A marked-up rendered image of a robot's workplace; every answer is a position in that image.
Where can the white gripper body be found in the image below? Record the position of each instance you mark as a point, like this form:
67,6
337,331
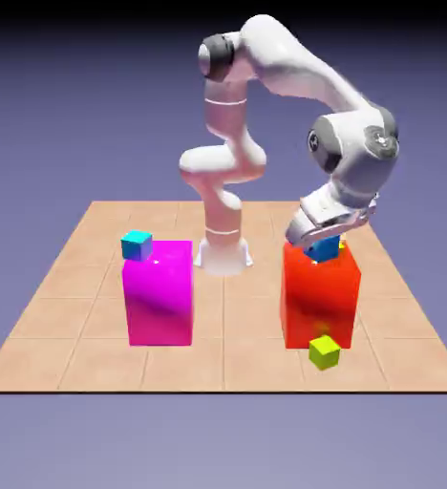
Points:
323,223

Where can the small blue cube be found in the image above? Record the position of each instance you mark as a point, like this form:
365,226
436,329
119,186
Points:
323,249

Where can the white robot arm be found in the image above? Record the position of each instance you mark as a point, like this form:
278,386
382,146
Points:
284,65

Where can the small yellow-green cube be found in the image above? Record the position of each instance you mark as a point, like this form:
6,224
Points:
324,353

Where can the small cyan cube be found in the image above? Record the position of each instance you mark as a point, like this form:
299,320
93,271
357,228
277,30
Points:
135,244

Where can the large red box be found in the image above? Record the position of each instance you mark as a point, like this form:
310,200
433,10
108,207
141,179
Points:
319,298

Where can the large magenta box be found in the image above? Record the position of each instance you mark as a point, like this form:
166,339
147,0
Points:
158,294

